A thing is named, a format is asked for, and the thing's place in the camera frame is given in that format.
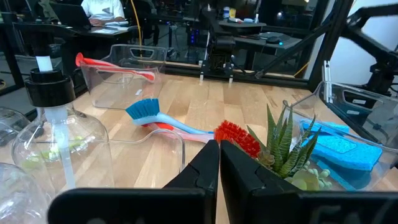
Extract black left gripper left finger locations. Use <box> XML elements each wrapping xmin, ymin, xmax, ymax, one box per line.
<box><xmin>47</xmin><ymin>139</ymin><xmax>220</xmax><ymax>224</ymax></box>

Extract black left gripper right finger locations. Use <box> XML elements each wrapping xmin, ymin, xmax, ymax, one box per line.
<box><xmin>219</xmin><ymin>139</ymin><xmax>398</xmax><ymax>224</ymax></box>

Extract blue sponge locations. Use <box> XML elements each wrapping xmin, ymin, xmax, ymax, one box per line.
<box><xmin>306</xmin><ymin>124</ymin><xmax>384</xmax><ymax>172</ymax></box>
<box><xmin>300</xmin><ymin>119</ymin><xmax>374</xmax><ymax>191</ymax></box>

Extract blue dish brush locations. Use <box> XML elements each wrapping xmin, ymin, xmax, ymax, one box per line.
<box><xmin>125</xmin><ymin>98</ymin><xmax>216</xmax><ymax>135</ymax></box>

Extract red dish brush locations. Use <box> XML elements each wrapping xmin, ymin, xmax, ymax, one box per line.
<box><xmin>75</xmin><ymin>52</ymin><xmax>156</xmax><ymax>83</ymax></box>
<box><xmin>141</xmin><ymin>119</ymin><xmax>261</xmax><ymax>159</ymax></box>

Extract clear soap pump bottle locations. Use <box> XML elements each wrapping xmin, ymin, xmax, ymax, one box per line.
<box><xmin>0</xmin><ymin>161</ymin><xmax>52</xmax><ymax>224</ymax></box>
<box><xmin>0</xmin><ymin>105</ymin><xmax>32</xmax><ymax>164</ymax></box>
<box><xmin>11</xmin><ymin>30</ymin><xmax>115</xmax><ymax>191</ymax></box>

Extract succulent plant in black pot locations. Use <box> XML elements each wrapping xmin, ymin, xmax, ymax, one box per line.
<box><xmin>247</xmin><ymin>103</ymin><xmax>334</xmax><ymax>191</ymax></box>

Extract grey desk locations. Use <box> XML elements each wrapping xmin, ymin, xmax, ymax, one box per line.
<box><xmin>217</xmin><ymin>19</ymin><xmax>303</xmax><ymax>71</ymax></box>

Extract computer tower blue lights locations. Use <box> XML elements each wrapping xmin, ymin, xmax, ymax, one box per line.
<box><xmin>188</xmin><ymin>27</ymin><xmax>200</xmax><ymax>45</ymax></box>

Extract black desk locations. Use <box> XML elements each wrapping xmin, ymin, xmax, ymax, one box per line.
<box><xmin>12</xmin><ymin>21</ymin><xmax>137</xmax><ymax>75</ymax></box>

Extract person at laptop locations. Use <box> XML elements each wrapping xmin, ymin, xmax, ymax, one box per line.
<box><xmin>80</xmin><ymin>0</ymin><xmax>129</xmax><ymax>27</ymax></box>

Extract black laptop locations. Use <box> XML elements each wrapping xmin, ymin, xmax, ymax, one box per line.
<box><xmin>49</xmin><ymin>1</ymin><xmax>94</xmax><ymax>29</ymax></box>

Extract yellow hanging cable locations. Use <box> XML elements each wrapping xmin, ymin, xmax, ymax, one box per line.
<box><xmin>129</xmin><ymin>0</ymin><xmax>144</xmax><ymax>47</ymax></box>

